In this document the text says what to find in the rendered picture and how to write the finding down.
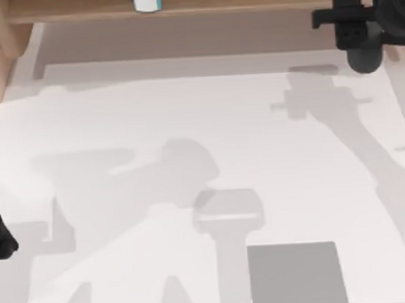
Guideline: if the white and teal bottle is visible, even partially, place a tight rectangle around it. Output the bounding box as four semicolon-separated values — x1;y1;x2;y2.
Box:
132;0;165;15

